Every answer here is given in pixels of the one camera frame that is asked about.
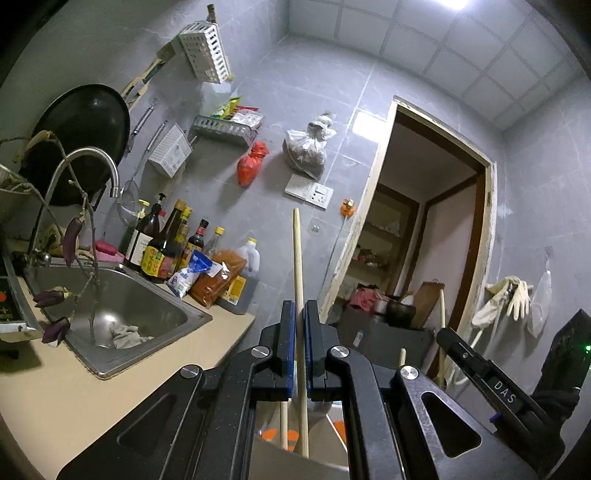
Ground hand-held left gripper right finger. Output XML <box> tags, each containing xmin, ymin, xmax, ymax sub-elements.
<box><xmin>305</xmin><ymin>300</ymin><xmax>539</xmax><ymax>480</ymax></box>

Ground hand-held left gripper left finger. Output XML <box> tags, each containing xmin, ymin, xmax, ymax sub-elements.
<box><xmin>55</xmin><ymin>300</ymin><xmax>296</xmax><ymax>480</ymax></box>

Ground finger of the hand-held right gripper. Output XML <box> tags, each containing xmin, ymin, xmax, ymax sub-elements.
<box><xmin>436</xmin><ymin>328</ymin><xmax>490</xmax><ymax>386</ymax></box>

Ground wooden board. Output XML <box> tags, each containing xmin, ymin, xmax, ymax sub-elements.
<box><xmin>409</xmin><ymin>281</ymin><xmax>446</xmax><ymax>330</ymax></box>

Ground black pot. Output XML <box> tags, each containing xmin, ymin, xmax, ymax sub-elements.
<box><xmin>385</xmin><ymin>298</ymin><xmax>416</xmax><ymax>329</ymax></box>

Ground cream rubber gloves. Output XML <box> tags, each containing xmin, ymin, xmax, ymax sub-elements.
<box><xmin>472</xmin><ymin>275</ymin><xmax>534</xmax><ymax>328</ymax></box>

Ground grey cabinet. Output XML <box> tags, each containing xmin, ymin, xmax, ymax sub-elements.
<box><xmin>337</xmin><ymin>307</ymin><xmax>437</xmax><ymax>374</ymax></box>

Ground pink cloth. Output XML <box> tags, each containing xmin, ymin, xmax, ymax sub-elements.
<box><xmin>347</xmin><ymin>286</ymin><xmax>382</xmax><ymax>311</ymax></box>

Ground cooking oil jug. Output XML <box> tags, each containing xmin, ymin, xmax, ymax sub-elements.
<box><xmin>217</xmin><ymin>237</ymin><xmax>262</xmax><ymax>315</ymax></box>

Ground clear plastic bag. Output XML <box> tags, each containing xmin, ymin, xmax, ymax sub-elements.
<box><xmin>527</xmin><ymin>268</ymin><xmax>553</xmax><ymax>339</ymax></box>

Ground orange powder bag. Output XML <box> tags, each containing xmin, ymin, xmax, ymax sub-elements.
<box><xmin>189</xmin><ymin>249</ymin><xmax>247</xmax><ymax>309</ymax></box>

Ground wooden storage shelf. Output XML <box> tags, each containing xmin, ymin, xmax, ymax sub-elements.
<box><xmin>344</xmin><ymin>222</ymin><xmax>402</xmax><ymax>287</ymax></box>

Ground blue white bag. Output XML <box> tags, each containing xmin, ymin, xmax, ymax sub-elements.
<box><xmin>166</xmin><ymin>250</ymin><xmax>214</xmax><ymax>298</ymax></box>

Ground clear bottle yellow cap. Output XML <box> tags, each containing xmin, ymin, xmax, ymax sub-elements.
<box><xmin>203</xmin><ymin>226</ymin><xmax>225</xmax><ymax>259</ymax></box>

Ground dark bottle red cap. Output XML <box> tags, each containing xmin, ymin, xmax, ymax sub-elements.
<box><xmin>185</xmin><ymin>219</ymin><xmax>209</xmax><ymax>268</ymax></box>

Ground steel sink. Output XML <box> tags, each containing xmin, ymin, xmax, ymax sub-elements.
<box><xmin>23</xmin><ymin>261</ymin><xmax>214</xmax><ymax>381</ymax></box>

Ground slim bottle yellow cap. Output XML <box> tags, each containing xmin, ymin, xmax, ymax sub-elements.
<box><xmin>178</xmin><ymin>207</ymin><xmax>194</xmax><ymax>273</ymax></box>

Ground grey rag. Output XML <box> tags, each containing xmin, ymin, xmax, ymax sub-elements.
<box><xmin>111</xmin><ymin>324</ymin><xmax>154</xmax><ymax>350</ymax></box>

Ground dark soy sauce bottle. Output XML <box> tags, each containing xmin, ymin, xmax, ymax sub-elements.
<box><xmin>141</xmin><ymin>199</ymin><xmax>185</xmax><ymax>283</ymax></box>

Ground red plastic bag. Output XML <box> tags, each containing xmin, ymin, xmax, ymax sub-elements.
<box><xmin>237</xmin><ymin>141</ymin><xmax>270</xmax><ymax>188</ymax></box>

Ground dark pump bottle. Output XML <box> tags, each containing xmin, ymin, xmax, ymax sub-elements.
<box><xmin>154</xmin><ymin>192</ymin><xmax>169</xmax><ymax>232</ymax></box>

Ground grey plastic bag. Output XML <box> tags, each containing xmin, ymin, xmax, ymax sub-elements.
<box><xmin>283</xmin><ymin>112</ymin><xmax>338</xmax><ymax>181</ymax></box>

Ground mesh strainer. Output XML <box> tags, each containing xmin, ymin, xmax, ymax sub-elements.
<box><xmin>117</xmin><ymin>121</ymin><xmax>167</xmax><ymax>222</ymax></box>

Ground white perforated box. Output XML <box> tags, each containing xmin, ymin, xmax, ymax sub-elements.
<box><xmin>148</xmin><ymin>124</ymin><xmax>194</xmax><ymax>178</ymax></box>

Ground beige kitchen counter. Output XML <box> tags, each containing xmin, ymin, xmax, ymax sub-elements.
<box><xmin>0</xmin><ymin>300</ymin><xmax>257</xmax><ymax>480</ymax></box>

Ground colourful seasoning packets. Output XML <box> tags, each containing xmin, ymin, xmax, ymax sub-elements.
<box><xmin>210</xmin><ymin>96</ymin><xmax>262</xmax><ymax>130</ymax></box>

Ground purple flower branch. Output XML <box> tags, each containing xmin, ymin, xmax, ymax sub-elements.
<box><xmin>0</xmin><ymin>130</ymin><xmax>100</xmax><ymax>347</ymax></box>

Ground hanging steel ladle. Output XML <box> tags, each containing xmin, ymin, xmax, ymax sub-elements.
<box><xmin>124</xmin><ymin>104</ymin><xmax>155</xmax><ymax>153</ymax></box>

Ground grey kitchen appliance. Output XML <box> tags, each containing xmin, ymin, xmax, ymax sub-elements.
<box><xmin>0</xmin><ymin>272</ymin><xmax>42</xmax><ymax>337</ymax></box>

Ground steel faucet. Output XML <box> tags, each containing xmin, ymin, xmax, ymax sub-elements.
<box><xmin>28</xmin><ymin>148</ymin><xmax>122</xmax><ymax>268</ymax></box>

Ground black wok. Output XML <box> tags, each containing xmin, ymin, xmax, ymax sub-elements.
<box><xmin>21</xmin><ymin>84</ymin><xmax>131</xmax><ymax>207</ymax></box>

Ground hanging wooden tool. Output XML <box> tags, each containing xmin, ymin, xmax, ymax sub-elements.
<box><xmin>121</xmin><ymin>44</ymin><xmax>176</xmax><ymax>112</ymax></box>

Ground white slotted utensil holder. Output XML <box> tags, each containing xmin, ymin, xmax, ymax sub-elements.
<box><xmin>178</xmin><ymin>21</ymin><xmax>232</xmax><ymax>85</ymax></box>

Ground thin power cable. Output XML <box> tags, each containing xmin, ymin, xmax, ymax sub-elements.
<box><xmin>323</xmin><ymin>215</ymin><xmax>349</xmax><ymax>287</ymax></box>

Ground white wall socket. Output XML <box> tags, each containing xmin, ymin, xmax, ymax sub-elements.
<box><xmin>284</xmin><ymin>174</ymin><xmax>334</xmax><ymax>209</ymax></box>

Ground wooden door frame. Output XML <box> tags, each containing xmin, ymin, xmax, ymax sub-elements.
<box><xmin>318</xmin><ymin>95</ymin><xmax>497</xmax><ymax>379</ymax></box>

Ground metal wall shelf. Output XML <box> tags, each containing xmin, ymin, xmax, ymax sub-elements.
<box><xmin>188</xmin><ymin>115</ymin><xmax>264</xmax><ymax>148</ymax></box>

